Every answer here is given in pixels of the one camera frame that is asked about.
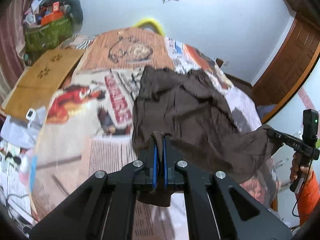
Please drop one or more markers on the striped maroon curtain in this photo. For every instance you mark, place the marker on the striped maroon curtain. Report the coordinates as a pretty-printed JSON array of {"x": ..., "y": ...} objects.
[{"x": 12, "y": 43}]

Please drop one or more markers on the yellow curved tube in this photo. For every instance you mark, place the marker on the yellow curved tube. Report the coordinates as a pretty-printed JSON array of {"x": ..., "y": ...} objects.
[{"x": 152, "y": 24}]

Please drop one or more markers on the green fabric storage bag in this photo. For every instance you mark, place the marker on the green fabric storage bag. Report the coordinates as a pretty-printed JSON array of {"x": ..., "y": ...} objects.
[{"x": 48, "y": 36}]

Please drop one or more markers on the small white charger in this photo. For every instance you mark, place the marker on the small white charger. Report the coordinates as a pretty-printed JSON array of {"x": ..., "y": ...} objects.
[{"x": 31, "y": 114}]

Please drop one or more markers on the orange right sleeve forearm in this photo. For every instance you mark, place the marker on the orange right sleeve forearm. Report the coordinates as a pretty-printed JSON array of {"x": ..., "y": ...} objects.
[{"x": 308, "y": 198}]

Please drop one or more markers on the newspaper print bedspread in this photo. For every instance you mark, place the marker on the newspaper print bedspread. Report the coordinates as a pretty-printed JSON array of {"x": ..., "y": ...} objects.
[{"x": 89, "y": 121}]

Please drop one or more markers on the grey plush toy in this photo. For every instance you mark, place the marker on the grey plush toy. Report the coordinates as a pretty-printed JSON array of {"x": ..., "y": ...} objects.
[{"x": 73, "y": 9}]

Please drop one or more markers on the brown cardboard box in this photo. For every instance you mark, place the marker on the brown cardboard box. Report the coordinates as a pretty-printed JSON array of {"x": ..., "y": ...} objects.
[{"x": 38, "y": 83}]

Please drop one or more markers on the right hand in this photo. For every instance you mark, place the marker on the right hand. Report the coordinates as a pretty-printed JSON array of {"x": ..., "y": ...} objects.
[{"x": 307, "y": 169}]

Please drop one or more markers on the wooden door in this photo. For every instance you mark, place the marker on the wooden door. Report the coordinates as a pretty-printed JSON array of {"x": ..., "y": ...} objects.
[{"x": 292, "y": 63}]

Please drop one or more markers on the wooden bed headboard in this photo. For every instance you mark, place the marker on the wooden bed headboard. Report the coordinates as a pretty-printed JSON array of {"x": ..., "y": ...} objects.
[{"x": 241, "y": 84}]

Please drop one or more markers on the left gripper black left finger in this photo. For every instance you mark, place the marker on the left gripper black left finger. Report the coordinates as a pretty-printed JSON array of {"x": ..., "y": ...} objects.
[{"x": 103, "y": 207}]

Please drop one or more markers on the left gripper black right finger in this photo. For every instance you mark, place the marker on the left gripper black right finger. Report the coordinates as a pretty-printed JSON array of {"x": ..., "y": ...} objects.
[{"x": 216, "y": 206}]

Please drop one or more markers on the orange box in bag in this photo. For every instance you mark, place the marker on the orange box in bag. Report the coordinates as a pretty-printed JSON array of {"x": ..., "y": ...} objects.
[{"x": 52, "y": 14}]

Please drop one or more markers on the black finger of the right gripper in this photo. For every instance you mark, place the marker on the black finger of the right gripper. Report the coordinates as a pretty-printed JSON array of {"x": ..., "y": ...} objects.
[{"x": 275, "y": 136}]

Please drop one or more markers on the dark brown garment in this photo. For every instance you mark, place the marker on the dark brown garment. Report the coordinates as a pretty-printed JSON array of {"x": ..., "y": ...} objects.
[{"x": 201, "y": 126}]

